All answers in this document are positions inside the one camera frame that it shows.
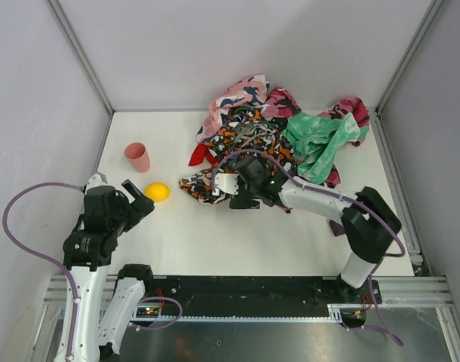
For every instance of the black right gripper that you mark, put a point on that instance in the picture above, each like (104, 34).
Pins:
(243, 201)

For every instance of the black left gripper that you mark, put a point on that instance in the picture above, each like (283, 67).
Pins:
(131, 210)

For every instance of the red cloth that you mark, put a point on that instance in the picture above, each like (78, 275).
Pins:
(200, 154)

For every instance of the orange black camouflage cloth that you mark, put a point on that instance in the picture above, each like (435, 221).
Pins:
(243, 135)

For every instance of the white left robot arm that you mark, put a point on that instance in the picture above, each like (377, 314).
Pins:
(88, 334)

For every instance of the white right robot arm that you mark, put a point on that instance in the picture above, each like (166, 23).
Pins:
(369, 224)

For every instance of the green tie-dye cloth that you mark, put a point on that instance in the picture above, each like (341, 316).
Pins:
(316, 140)

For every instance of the magenta pink camouflage cloth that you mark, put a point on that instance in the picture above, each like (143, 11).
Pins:
(280, 104)

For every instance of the light pink navy camouflage cloth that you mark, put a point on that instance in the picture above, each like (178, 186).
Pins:
(251, 91)

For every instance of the yellow lemon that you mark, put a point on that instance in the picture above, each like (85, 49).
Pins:
(157, 192)

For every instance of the pink plastic cup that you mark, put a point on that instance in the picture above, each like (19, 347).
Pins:
(137, 155)

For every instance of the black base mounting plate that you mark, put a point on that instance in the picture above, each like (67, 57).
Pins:
(226, 296)

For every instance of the purple cube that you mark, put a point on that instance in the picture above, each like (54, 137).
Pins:
(336, 229)

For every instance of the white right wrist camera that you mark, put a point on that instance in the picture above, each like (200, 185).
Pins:
(226, 183)

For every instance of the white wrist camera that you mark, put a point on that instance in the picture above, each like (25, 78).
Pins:
(98, 179)
(226, 183)

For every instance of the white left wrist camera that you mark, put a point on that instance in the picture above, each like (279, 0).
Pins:
(98, 179)

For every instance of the white cable duct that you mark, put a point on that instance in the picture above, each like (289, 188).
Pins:
(141, 315)

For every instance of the aluminium frame rail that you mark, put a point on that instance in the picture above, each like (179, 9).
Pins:
(416, 292)

